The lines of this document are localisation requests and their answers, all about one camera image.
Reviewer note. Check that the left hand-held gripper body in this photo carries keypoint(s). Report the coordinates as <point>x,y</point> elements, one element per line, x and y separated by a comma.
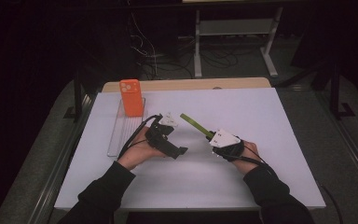
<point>160,140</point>

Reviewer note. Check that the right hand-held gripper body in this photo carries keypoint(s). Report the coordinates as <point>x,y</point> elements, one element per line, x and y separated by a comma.
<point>225,140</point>

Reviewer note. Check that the green cartoon phone case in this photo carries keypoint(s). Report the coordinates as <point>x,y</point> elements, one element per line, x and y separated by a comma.
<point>194,123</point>

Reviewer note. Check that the clear plastic storage rack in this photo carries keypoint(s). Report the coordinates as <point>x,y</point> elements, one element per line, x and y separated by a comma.
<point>122,133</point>

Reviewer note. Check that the orange phone case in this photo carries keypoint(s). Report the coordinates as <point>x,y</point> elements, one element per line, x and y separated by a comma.
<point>132,99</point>

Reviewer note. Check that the person's left hand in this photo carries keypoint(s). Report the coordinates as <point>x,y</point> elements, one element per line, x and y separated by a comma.
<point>140,151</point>

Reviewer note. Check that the person's right hand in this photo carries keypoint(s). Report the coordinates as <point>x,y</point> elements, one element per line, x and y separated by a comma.
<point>250,151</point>

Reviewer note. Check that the black metal stand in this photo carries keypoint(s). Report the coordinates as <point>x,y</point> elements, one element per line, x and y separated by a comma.
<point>77,99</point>
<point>335,93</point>

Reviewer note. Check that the grey metal rail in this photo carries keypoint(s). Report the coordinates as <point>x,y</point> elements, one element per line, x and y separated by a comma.
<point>60,169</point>
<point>348,146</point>

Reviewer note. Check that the white metal desk frame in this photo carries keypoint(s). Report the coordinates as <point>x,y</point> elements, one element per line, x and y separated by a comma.
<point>236,27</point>

